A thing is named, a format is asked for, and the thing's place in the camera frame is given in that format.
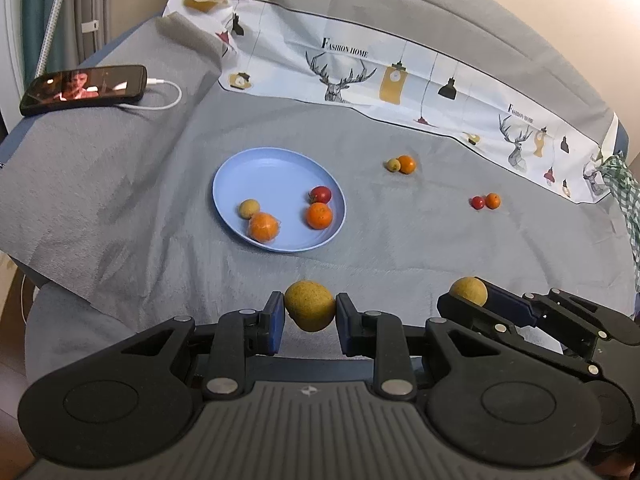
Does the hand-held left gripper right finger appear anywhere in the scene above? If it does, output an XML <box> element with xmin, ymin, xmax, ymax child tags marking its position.
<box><xmin>335</xmin><ymin>292</ymin><xmax>501</xmax><ymax>401</ymax></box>

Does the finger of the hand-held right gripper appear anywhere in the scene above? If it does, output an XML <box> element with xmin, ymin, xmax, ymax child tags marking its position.
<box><xmin>437</xmin><ymin>294</ymin><xmax>601</xmax><ymax>378</ymax></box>
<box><xmin>477</xmin><ymin>277</ymin><xmax>623</xmax><ymax>338</ymax></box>

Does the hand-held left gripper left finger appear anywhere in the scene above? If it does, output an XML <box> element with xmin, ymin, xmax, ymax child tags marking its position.
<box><xmin>120</xmin><ymin>291</ymin><xmax>287</xmax><ymax>401</ymax></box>

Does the blue plate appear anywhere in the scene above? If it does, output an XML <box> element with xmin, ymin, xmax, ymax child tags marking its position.
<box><xmin>212</xmin><ymin>147</ymin><xmax>347</xmax><ymax>253</ymax></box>

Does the green checked cloth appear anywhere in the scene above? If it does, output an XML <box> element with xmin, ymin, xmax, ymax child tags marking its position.
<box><xmin>597</xmin><ymin>154</ymin><xmax>640</xmax><ymax>271</ymax></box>

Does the grey blanket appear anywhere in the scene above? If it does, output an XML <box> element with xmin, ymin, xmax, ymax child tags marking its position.
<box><xmin>0</xmin><ymin>0</ymin><xmax>640</xmax><ymax>361</ymax></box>

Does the white deer printed cloth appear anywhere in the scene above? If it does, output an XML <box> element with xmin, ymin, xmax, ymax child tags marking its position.
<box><xmin>162</xmin><ymin>0</ymin><xmax>621</xmax><ymax>206</ymax></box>

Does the black smartphone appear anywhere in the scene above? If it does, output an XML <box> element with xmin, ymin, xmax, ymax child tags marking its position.
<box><xmin>19</xmin><ymin>64</ymin><xmax>149</xmax><ymax>117</ymax></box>

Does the white dotted pole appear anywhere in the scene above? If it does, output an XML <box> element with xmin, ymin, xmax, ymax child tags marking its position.
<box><xmin>37</xmin><ymin>0</ymin><xmax>76</xmax><ymax>76</ymax></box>

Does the teal curtain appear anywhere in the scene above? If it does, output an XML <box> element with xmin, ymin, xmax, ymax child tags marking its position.
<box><xmin>22</xmin><ymin>0</ymin><xmax>66</xmax><ymax>76</ymax></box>

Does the white charging cable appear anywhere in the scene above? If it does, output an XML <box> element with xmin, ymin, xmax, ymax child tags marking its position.
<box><xmin>116</xmin><ymin>78</ymin><xmax>183</xmax><ymax>112</ymax></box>

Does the white door frame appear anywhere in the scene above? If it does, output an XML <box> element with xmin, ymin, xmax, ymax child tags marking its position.
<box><xmin>0</xmin><ymin>0</ymin><xmax>26</xmax><ymax>136</ymax></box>

